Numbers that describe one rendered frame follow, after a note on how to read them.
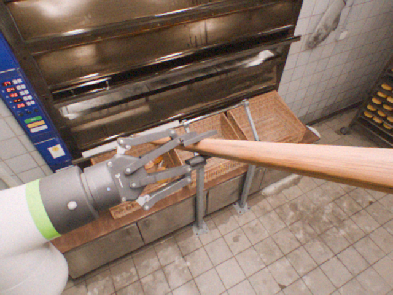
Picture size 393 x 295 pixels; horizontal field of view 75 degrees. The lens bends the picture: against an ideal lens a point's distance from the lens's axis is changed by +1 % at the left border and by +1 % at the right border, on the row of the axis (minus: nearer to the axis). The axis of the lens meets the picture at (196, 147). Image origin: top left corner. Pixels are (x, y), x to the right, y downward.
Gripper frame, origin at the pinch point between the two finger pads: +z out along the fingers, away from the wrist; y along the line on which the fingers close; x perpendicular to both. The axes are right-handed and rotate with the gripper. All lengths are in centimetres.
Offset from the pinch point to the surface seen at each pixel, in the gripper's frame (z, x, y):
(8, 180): -80, -165, 4
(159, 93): 35, -143, -21
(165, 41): 43, -119, -49
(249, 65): 115, -142, -22
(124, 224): -21, -142, 59
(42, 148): -51, -151, -10
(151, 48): 33, -120, -47
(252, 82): 121, -152, -8
